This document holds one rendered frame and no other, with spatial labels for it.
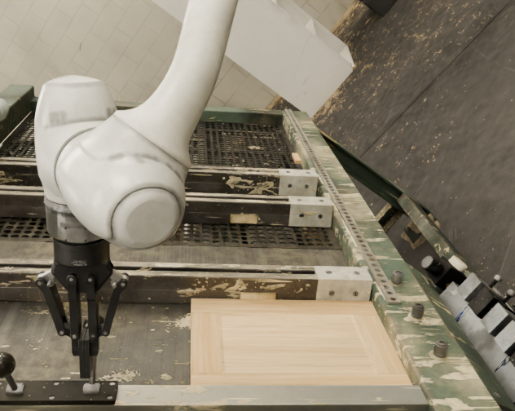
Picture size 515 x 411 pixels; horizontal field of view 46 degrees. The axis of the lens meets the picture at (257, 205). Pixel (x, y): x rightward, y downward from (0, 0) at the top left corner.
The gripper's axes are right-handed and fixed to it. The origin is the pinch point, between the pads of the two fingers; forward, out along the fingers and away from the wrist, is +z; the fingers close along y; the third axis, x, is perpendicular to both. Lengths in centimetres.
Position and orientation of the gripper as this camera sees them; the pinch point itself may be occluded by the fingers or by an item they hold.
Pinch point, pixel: (85, 353)
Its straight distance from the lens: 98.0
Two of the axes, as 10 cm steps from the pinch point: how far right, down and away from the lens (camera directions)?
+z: -0.8, 9.2, 3.9
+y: 9.9, 0.3, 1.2
